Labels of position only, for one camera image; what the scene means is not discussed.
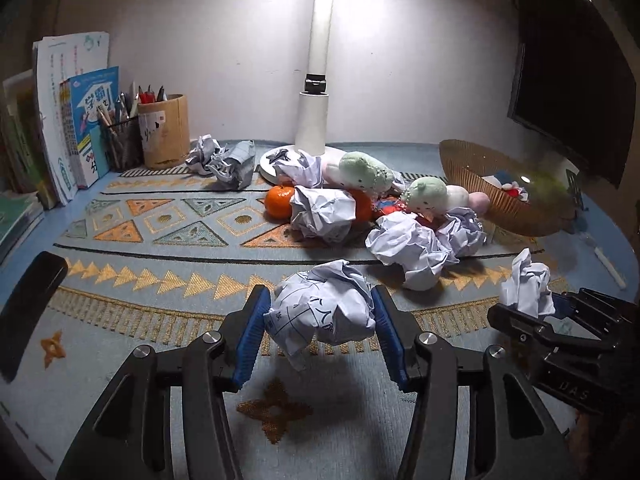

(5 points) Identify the white tall book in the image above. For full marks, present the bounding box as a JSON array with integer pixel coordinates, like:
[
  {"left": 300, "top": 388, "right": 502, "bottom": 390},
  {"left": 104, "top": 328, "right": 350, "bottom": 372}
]
[{"left": 32, "top": 32, "right": 110, "bottom": 206}]

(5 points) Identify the red snack packet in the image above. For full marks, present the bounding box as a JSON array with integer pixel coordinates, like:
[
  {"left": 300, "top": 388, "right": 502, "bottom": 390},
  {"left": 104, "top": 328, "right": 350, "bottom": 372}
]
[{"left": 372, "top": 196, "right": 408, "bottom": 219}]

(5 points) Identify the crumpled paper near holder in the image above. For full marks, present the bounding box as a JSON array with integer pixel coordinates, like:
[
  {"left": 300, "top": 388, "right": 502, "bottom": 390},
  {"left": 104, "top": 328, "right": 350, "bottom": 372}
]
[{"left": 186, "top": 134, "right": 222, "bottom": 176}]

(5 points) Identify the crumpled paper right centre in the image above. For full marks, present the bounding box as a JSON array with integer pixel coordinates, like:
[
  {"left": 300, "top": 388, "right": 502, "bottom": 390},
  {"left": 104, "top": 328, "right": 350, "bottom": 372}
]
[{"left": 435, "top": 207, "right": 486, "bottom": 261}]

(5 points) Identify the stack of books left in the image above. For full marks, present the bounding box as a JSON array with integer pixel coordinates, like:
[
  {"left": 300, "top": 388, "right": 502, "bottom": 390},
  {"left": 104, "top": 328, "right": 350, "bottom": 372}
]
[{"left": 1, "top": 70, "right": 56, "bottom": 266}]

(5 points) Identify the black monitor screen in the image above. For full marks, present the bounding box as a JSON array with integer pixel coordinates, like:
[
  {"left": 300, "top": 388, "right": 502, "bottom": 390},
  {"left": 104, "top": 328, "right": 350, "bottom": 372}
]
[{"left": 509, "top": 0, "right": 637, "bottom": 186}]

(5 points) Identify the crumpled paper on lamp base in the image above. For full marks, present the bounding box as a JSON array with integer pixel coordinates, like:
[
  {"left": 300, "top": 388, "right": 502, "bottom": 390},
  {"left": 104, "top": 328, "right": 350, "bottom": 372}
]
[{"left": 272, "top": 151, "right": 323, "bottom": 188}]

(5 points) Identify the large crumpled paper centre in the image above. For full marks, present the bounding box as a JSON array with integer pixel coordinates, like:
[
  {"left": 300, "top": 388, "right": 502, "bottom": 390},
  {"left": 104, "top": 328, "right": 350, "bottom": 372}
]
[{"left": 364, "top": 211, "right": 459, "bottom": 292}]

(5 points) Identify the orange tangerine right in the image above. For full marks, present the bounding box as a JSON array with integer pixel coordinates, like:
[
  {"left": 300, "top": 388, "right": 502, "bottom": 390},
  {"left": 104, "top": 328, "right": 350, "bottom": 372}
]
[{"left": 347, "top": 190, "right": 373, "bottom": 223}]

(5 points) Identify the patterned blue rug mat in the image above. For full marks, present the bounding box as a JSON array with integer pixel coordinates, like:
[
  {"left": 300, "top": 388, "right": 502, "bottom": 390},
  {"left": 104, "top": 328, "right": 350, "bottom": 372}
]
[{"left": 0, "top": 138, "right": 632, "bottom": 480}]

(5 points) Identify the orange tangerine left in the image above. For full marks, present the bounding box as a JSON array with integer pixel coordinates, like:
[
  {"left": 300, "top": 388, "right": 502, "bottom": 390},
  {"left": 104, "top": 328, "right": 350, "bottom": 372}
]
[{"left": 264, "top": 185, "right": 295, "bottom": 221}]

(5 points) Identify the crumpled paper by tangerines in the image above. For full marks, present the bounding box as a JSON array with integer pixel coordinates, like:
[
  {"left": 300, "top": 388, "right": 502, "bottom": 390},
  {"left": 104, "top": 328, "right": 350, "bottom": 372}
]
[{"left": 290, "top": 185, "right": 356, "bottom": 245}]

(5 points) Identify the small plush in basket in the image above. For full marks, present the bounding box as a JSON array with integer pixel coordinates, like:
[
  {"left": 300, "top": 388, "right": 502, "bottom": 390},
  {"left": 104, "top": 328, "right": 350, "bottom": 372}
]
[{"left": 483, "top": 170, "right": 528, "bottom": 203}]

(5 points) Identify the woven wicker basket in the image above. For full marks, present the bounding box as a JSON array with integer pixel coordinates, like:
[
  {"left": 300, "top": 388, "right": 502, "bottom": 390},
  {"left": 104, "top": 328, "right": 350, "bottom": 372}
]
[{"left": 439, "top": 140, "right": 575, "bottom": 236}]

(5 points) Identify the black mesh pen holder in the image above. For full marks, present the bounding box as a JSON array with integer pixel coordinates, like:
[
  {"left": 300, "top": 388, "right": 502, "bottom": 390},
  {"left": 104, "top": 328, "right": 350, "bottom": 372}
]
[{"left": 101, "top": 117, "right": 143, "bottom": 172}]

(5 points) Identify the three-colour dango plush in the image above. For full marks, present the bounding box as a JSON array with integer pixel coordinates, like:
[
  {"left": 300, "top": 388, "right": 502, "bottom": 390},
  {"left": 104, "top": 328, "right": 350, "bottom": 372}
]
[{"left": 322, "top": 152, "right": 395, "bottom": 196}]

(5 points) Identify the orange tangerine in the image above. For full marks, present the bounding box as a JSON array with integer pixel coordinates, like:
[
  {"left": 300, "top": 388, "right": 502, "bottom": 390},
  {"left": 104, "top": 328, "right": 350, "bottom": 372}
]
[
  {"left": 347, "top": 190, "right": 373, "bottom": 223},
  {"left": 264, "top": 185, "right": 295, "bottom": 221}
]

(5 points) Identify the white desk lamp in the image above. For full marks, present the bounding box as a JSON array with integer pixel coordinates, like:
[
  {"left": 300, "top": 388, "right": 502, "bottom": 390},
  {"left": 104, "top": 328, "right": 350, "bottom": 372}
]
[{"left": 284, "top": 0, "right": 337, "bottom": 156}]

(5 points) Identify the blue cover workbook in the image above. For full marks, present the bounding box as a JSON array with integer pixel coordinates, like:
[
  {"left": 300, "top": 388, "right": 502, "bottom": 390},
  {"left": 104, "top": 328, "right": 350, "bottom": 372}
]
[{"left": 58, "top": 66, "right": 119, "bottom": 188}]

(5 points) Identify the white paper ball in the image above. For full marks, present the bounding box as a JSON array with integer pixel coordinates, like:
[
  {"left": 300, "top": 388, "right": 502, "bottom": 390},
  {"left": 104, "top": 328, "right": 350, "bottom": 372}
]
[{"left": 499, "top": 248, "right": 555, "bottom": 318}]

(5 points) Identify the white chalk stick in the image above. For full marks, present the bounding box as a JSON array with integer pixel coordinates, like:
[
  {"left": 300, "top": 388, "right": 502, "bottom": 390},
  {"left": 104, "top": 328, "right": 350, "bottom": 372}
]
[{"left": 593, "top": 246, "right": 627, "bottom": 289}]

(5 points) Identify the bamboo pen holder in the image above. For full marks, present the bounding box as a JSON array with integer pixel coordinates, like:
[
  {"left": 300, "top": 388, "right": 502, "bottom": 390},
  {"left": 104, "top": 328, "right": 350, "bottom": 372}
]
[{"left": 138, "top": 94, "right": 190, "bottom": 169}]

